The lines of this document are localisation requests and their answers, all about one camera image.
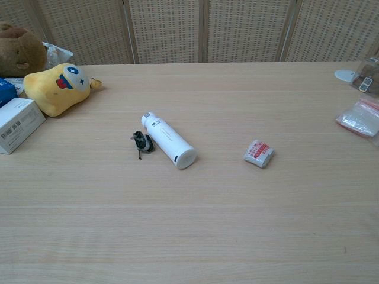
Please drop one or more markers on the white cardboard box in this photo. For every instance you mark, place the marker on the white cardboard box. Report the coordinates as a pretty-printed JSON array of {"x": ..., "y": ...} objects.
[{"x": 17, "y": 124}]

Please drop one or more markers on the black binder clip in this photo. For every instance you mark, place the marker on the black binder clip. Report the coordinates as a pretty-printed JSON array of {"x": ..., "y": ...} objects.
[{"x": 143, "y": 143}]

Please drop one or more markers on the white cylindrical bottle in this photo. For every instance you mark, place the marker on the white cylindrical bottle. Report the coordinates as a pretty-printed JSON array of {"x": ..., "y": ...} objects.
[{"x": 169, "y": 140}]

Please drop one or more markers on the clear box with brown item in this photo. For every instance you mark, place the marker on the clear box with brown item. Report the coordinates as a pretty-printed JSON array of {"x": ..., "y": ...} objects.
[{"x": 367, "y": 75}]

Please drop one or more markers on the clear zip bags with red strip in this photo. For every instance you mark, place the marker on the clear zip bags with red strip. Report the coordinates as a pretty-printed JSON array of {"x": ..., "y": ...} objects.
[{"x": 361, "y": 116}]

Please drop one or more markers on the white red printed packet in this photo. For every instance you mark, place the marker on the white red printed packet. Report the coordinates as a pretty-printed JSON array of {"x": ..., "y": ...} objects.
[{"x": 259, "y": 154}]

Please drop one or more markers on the crinkled clear plastic bag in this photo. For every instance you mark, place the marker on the crinkled clear plastic bag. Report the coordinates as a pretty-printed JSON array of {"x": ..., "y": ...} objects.
[{"x": 56, "y": 53}]

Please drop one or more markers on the white round disc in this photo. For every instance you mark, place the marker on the white round disc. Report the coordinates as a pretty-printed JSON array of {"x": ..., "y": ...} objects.
[{"x": 344, "y": 74}]

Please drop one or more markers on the blue box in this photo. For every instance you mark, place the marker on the blue box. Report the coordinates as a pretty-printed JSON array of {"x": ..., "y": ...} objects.
[{"x": 6, "y": 90}]

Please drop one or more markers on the yellow plush toy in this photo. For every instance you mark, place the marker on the yellow plush toy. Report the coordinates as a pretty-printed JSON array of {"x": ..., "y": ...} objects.
[{"x": 57, "y": 88}]

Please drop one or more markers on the woven folding screen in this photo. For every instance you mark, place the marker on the woven folding screen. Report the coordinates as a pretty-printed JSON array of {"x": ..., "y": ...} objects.
[{"x": 189, "y": 29}]

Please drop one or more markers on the brown plush bear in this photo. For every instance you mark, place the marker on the brown plush bear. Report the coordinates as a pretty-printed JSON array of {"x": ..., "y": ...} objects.
[{"x": 19, "y": 51}]

